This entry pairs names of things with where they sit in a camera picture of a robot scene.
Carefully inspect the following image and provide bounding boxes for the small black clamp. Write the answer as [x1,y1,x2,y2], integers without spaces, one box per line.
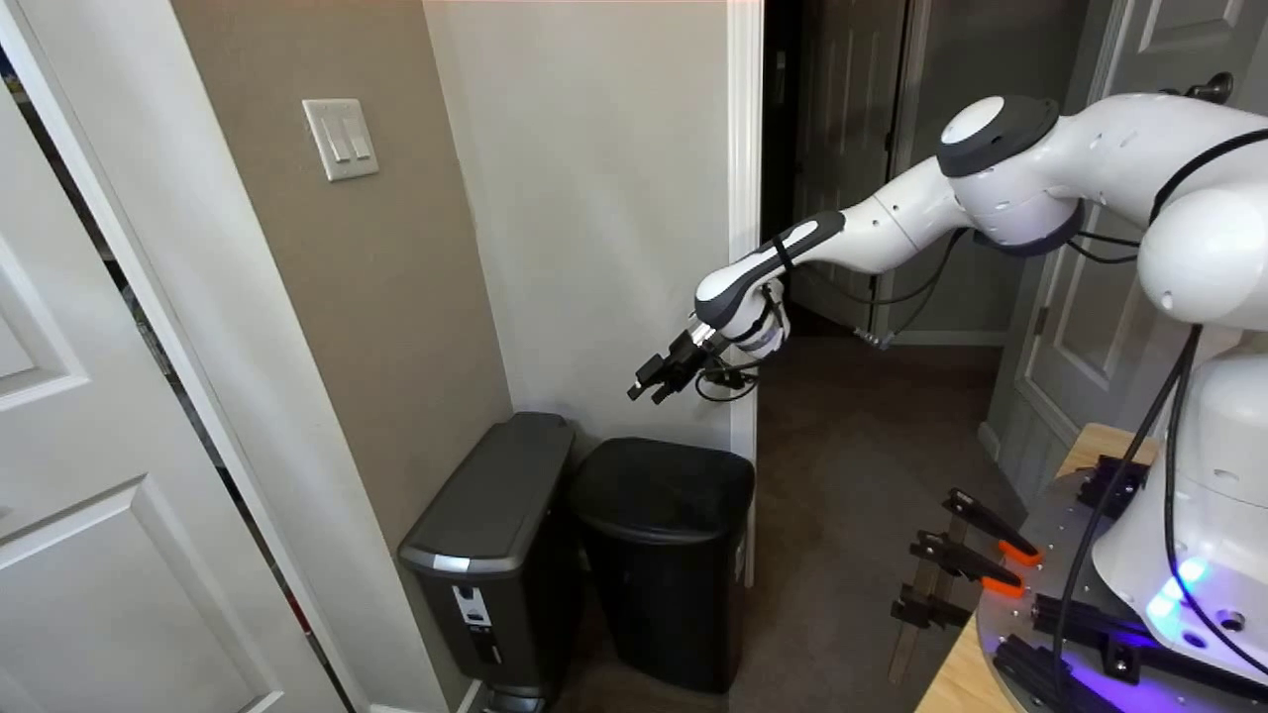
[889,581,975,634]

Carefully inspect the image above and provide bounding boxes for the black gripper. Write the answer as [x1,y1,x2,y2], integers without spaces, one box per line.
[624,320,732,409]

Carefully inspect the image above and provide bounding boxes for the black mounting bar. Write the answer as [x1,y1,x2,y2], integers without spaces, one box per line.
[1028,590,1268,703]
[988,630,1128,713]

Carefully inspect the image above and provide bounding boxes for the black plastic bin body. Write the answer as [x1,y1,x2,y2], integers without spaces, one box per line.
[574,514,753,703]

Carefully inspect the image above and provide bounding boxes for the dark panel door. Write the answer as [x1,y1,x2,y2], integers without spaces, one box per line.
[790,0,933,336]

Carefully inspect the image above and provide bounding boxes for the grey panel door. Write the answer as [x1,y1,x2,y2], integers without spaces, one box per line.
[978,0,1268,523]

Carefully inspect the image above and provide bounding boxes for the black clamp with orange handle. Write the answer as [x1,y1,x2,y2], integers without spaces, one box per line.
[939,485,1052,573]
[904,526,1034,608]

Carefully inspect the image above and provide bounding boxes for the thick black base cable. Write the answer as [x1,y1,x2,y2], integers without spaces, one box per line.
[1052,320,1209,667]

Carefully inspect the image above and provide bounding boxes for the white panel door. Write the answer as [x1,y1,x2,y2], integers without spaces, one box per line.
[0,70,353,713]

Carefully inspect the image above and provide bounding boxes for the black bin lid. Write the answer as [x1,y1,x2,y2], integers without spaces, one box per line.
[568,437,760,548]

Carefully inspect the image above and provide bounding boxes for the small black mounting block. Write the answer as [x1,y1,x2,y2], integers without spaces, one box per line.
[1073,452,1156,523]

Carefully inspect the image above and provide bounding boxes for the white wall light switch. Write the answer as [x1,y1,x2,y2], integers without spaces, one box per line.
[297,94,386,186]

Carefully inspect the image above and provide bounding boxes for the grey pedal bin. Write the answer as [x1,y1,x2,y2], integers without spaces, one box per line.
[391,409,584,713]

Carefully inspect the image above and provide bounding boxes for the grey robot mounting plate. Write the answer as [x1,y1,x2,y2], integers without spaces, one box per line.
[970,457,1268,713]

